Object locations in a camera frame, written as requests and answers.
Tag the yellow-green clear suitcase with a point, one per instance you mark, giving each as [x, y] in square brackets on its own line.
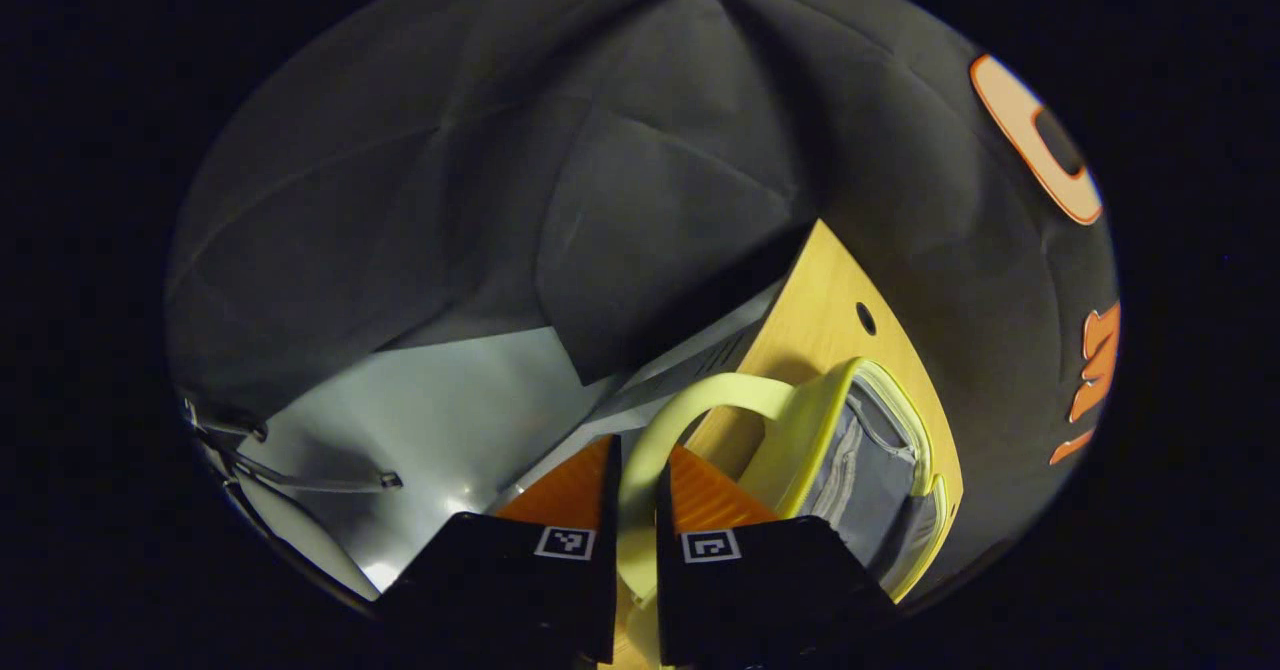
[800, 430]

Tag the black metal stand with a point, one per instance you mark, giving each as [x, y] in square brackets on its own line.
[300, 485]

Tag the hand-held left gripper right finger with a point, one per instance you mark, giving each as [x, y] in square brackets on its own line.
[664, 520]

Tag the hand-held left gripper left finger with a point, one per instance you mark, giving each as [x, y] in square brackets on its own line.
[608, 510]

